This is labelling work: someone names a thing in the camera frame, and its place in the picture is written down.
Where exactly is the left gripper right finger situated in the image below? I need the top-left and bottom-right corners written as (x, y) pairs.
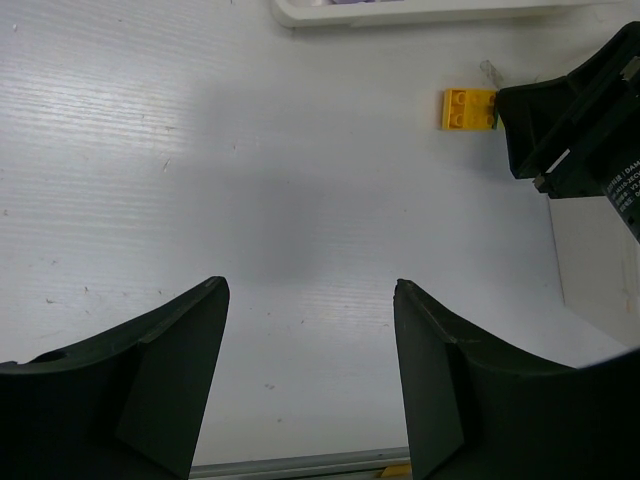
top-left (393, 280), bottom-right (639, 479)

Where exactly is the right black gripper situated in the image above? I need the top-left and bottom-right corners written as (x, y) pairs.
top-left (496, 21), bottom-right (639, 239)

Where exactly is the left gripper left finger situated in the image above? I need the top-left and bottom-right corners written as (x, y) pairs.
top-left (1, 277), bottom-right (230, 479)

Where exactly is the left white divided tray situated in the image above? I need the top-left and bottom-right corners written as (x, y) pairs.
top-left (269, 0), bottom-right (631, 29)

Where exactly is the aluminium front rail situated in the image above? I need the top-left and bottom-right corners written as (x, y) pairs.
top-left (189, 447), bottom-right (411, 479)

